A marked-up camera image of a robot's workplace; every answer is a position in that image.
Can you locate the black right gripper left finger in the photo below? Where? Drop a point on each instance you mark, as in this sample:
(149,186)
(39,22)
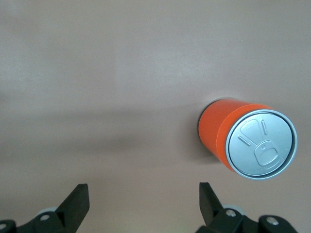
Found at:
(70,213)

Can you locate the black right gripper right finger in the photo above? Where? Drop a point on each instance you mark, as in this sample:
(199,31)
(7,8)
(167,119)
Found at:
(213,218)

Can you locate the orange can with silver lid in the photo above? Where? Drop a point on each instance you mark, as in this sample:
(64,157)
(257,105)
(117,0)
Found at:
(260,145)

